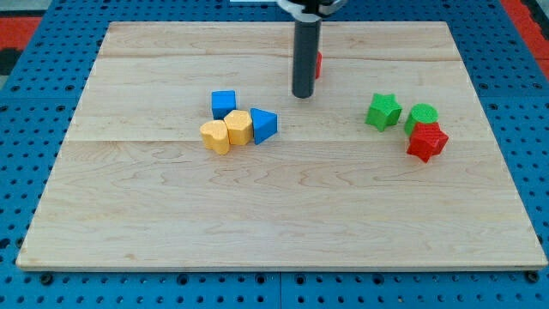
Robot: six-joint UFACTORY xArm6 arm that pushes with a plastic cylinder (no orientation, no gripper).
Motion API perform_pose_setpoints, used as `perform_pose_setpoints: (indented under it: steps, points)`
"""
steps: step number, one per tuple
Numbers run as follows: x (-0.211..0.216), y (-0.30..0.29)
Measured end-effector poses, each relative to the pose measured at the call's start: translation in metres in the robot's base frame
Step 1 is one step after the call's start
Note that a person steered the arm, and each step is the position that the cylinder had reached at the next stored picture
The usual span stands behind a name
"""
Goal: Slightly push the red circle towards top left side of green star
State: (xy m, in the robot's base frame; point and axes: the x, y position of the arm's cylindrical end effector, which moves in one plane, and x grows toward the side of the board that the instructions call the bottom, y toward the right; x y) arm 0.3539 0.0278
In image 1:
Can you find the grey white tool mount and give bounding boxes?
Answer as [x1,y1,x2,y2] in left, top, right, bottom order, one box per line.
[276,0,347,22]

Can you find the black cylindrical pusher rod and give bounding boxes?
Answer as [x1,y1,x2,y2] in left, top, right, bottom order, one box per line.
[292,20,322,99]

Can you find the red circle block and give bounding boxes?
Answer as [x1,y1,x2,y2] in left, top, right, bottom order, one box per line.
[315,51,323,80]

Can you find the green star block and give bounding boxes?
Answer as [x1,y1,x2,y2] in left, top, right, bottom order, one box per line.
[365,93,402,132]

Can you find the green circle block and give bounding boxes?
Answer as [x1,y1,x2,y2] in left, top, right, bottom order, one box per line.
[404,103,438,136]

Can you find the red star block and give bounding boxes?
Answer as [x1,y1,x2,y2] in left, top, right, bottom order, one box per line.
[407,122,449,163]

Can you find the blue triangle block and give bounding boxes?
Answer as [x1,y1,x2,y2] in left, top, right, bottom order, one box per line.
[250,108,278,144]

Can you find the blue cube block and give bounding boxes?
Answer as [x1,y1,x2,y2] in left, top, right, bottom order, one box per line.
[211,90,237,120]

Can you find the yellow hexagon block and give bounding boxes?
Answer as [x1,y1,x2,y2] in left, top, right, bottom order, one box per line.
[224,110,253,145]

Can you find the yellow heart block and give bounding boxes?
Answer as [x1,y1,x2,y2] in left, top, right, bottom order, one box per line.
[200,120,230,155]

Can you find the wooden board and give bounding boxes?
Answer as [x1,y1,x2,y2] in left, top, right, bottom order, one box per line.
[16,21,547,272]

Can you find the blue pegboard base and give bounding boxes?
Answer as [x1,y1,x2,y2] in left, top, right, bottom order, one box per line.
[1,1,548,308]

